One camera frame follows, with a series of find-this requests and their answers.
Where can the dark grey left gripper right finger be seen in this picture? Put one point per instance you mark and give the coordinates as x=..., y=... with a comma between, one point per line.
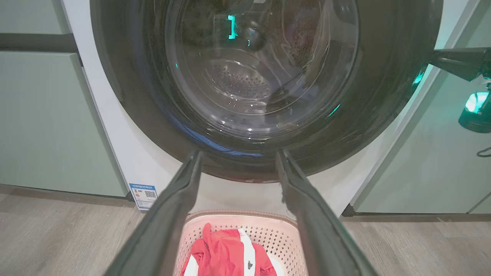
x=318, y=230

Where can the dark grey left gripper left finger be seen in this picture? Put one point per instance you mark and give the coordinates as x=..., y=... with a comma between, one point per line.
x=161, y=222

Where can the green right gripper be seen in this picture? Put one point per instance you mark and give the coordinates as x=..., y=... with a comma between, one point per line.
x=477, y=119

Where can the plain red garment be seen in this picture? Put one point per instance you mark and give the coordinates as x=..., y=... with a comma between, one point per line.
x=224, y=249

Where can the black round glass machine door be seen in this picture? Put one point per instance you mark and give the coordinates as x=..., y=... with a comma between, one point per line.
x=245, y=96

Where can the cream perforated laundry basket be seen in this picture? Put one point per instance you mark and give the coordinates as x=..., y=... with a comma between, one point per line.
x=284, y=237

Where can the white washing machine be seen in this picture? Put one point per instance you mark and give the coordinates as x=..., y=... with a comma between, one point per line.
x=128, y=163

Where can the blue energy label sticker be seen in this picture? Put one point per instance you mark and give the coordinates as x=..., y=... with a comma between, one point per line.
x=144, y=196

